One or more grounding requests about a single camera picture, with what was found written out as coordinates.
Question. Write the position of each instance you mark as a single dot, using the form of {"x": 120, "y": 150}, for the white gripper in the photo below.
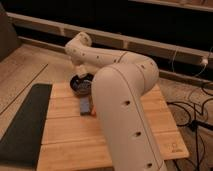
{"x": 81, "y": 71}

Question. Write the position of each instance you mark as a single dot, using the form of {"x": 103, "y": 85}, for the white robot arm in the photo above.
{"x": 117, "y": 80}

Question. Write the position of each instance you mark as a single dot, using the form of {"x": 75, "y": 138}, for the dark ceramic bowl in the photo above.
{"x": 81, "y": 86}

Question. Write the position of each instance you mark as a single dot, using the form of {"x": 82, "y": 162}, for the blue sponge block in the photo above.
{"x": 85, "y": 106}

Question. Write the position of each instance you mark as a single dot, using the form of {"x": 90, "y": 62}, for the grey chair corner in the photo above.
{"x": 9, "y": 40}

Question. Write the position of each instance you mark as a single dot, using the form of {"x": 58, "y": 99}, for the dark green floor mat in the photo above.
{"x": 20, "y": 144}

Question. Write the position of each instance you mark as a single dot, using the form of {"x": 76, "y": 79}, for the white shelf rail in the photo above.
{"x": 139, "y": 45}

